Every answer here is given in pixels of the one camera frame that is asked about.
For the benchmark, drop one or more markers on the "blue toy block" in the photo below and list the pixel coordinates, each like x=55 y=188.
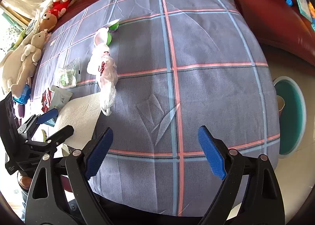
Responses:
x=23 y=99

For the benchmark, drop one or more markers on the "grey foil pouch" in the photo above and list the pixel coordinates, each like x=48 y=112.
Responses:
x=60 y=98

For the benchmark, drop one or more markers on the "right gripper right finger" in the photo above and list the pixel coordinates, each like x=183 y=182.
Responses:
x=229 y=166

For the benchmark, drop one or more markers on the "white plastic bag trash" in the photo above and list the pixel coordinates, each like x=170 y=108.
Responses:
x=103 y=66

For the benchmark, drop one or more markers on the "blue bottle cap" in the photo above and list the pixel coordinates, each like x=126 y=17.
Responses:
x=289 y=2

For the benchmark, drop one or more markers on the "teal children's book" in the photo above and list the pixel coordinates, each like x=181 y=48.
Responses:
x=304 y=9

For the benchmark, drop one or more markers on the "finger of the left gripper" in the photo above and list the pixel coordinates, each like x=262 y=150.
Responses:
x=56 y=139
x=31 y=125

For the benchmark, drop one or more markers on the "white paper towel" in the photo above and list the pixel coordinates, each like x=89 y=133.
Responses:
x=82 y=114

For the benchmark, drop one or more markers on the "brown teddy bear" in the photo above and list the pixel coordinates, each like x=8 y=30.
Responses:
x=47 y=22

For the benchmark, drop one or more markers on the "green white wrapper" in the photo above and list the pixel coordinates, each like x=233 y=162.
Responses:
x=70 y=74

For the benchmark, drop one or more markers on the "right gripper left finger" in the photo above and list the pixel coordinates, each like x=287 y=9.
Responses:
x=83 y=164

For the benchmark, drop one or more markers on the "grey plaid tablecloth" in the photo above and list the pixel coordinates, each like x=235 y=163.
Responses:
x=182 y=64

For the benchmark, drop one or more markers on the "red white plush toy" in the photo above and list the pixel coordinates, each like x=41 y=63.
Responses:
x=57 y=8

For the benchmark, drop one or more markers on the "teal plastic trash bucket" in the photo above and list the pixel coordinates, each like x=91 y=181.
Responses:
x=292 y=115

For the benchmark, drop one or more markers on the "person's left hand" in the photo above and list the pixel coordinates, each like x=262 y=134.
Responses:
x=24 y=181

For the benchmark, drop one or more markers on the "red snack wrapper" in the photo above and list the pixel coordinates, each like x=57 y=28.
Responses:
x=46 y=101

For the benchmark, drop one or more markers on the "beige plush bunny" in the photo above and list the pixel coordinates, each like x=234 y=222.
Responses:
x=18 y=66

